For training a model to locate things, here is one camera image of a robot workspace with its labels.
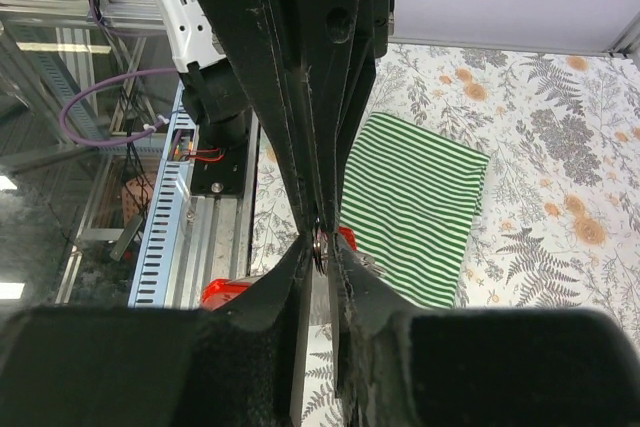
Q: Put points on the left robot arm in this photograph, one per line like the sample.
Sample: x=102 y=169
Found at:
x=213 y=92

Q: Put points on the slotted cable duct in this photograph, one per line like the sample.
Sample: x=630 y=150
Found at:
x=152 y=274

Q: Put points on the green striped cloth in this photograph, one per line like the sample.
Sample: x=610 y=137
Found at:
x=410 y=197

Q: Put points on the red key tag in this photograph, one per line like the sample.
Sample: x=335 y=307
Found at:
x=346 y=236

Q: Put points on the red keyring fob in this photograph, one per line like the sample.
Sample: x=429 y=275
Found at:
x=221 y=291

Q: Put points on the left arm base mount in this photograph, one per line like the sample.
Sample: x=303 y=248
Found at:
x=227 y=172

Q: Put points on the silver key under tags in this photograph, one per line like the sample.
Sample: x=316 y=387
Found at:
x=369 y=263

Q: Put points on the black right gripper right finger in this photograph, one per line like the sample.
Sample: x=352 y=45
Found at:
x=396 y=364

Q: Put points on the aluminium front rail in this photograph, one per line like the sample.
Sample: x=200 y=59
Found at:
x=214 y=237

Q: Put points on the metal keyring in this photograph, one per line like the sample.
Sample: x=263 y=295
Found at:
x=320 y=248

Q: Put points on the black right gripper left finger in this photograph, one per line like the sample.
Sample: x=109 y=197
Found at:
x=241 y=364

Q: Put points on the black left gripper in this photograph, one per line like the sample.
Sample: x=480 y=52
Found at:
x=337 y=42

